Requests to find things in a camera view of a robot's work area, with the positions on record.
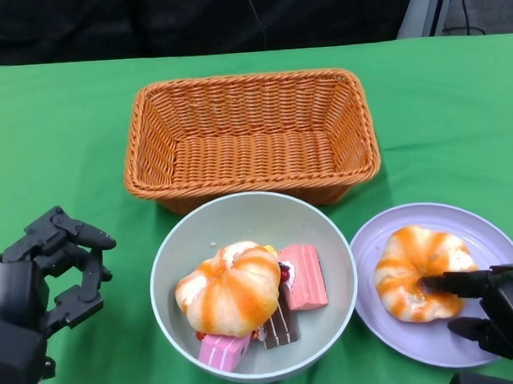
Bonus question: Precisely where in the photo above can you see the chocolate layered cake slice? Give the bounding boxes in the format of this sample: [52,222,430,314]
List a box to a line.
[258,293,301,352]

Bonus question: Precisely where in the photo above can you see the white metal frame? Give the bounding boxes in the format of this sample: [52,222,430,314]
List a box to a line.
[395,0,463,40]

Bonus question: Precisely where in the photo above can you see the magenta striped cake slice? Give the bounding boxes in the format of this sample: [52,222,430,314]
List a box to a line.
[197,331,255,374]

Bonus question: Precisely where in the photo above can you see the orange striped round bun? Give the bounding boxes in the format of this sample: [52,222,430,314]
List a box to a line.
[172,238,286,341]

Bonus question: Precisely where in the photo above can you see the black floor cables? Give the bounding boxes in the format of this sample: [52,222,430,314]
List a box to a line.
[439,0,487,38]

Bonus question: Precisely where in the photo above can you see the grey-green bowl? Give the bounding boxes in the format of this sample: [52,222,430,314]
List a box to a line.
[143,185,364,384]

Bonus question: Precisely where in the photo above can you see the black backdrop curtain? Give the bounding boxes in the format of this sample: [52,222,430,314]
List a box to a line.
[0,0,425,69]

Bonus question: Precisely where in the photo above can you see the lavender plate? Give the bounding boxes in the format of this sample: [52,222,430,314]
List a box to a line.
[347,196,513,374]

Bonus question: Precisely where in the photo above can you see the orange striped ring bread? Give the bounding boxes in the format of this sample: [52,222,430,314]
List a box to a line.
[371,222,483,327]

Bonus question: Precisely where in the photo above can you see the salmon pink cake slice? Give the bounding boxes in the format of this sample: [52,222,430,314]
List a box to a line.
[276,242,330,313]

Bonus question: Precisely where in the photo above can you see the fruit-topped cream cake slice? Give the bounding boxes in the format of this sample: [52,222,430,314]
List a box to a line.
[263,241,298,289]

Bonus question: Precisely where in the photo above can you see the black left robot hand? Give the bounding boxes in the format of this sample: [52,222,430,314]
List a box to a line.
[0,202,122,337]

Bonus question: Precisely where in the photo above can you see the thin black hanging cable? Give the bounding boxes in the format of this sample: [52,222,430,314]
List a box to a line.
[247,0,270,52]

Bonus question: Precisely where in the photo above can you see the orange wicker basket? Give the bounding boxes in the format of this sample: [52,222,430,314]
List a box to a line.
[117,65,384,219]

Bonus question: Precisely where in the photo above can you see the green tablecloth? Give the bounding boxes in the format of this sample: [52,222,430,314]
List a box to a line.
[0,32,513,384]

